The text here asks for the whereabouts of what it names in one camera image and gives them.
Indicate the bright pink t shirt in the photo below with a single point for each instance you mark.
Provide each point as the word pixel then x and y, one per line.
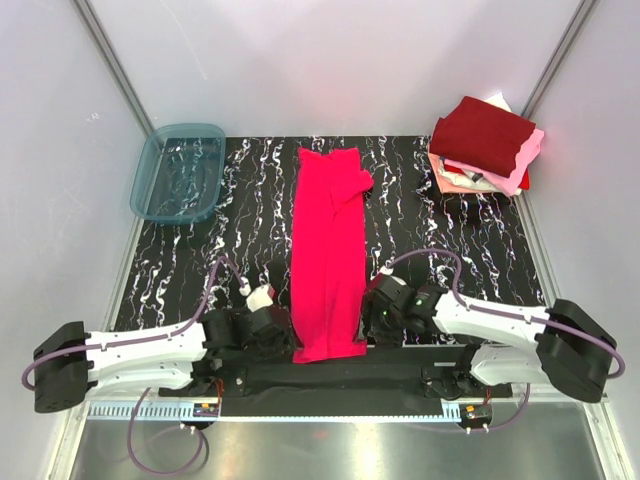
pixel 328 264

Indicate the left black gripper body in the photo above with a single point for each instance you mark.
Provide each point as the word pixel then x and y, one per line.
pixel 280 345

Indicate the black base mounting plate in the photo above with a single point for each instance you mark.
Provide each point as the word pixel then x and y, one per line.
pixel 386 382

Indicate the red folded shirt bottom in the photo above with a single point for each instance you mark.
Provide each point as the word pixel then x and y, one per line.
pixel 525 181

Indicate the translucent blue plastic basin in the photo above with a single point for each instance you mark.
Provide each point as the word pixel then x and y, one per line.
pixel 179 174

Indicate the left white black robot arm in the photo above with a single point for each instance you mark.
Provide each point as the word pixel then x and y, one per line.
pixel 183 360

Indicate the peach folded shirt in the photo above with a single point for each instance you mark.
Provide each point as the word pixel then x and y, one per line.
pixel 445 187

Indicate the light pink folded shirt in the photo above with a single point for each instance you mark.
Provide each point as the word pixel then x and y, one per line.
pixel 508 185

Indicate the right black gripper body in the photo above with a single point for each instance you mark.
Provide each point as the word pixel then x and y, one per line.
pixel 385 326

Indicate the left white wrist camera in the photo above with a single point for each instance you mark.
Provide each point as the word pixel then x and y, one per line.
pixel 258 298

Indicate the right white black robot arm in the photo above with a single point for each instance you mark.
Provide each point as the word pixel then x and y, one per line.
pixel 561 346

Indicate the dark red folded shirt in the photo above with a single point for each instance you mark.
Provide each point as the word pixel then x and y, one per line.
pixel 481 135

